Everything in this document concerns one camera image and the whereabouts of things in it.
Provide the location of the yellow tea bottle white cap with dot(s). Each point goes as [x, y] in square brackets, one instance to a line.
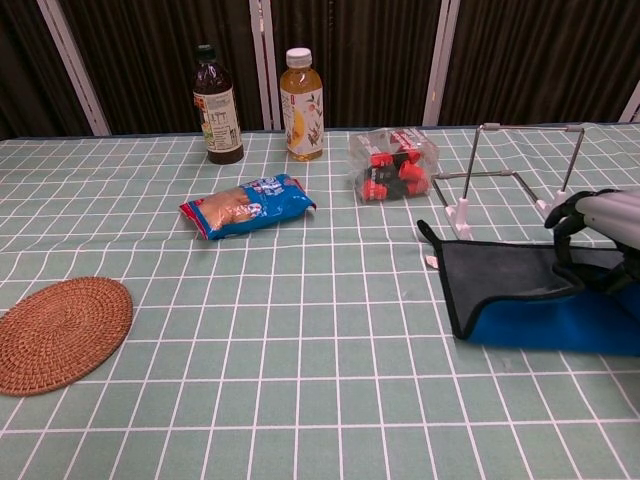
[302, 120]

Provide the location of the round woven rattan coaster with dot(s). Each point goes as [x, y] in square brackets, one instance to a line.
[60, 335]

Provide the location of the dark glass bottle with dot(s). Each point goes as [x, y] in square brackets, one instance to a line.
[220, 125]

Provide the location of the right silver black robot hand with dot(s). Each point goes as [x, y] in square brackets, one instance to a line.
[612, 210]

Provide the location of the white partition frame post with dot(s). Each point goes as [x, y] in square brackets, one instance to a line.
[265, 65]
[440, 60]
[632, 102]
[75, 70]

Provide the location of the clear box with red items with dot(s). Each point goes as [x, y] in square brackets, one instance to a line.
[392, 167]

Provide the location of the dark blue cloth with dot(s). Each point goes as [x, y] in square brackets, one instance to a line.
[505, 280]

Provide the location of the blue snack bag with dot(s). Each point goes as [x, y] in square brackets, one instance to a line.
[245, 207]

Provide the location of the green checked tablecloth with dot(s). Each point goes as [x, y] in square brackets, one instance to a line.
[300, 375]

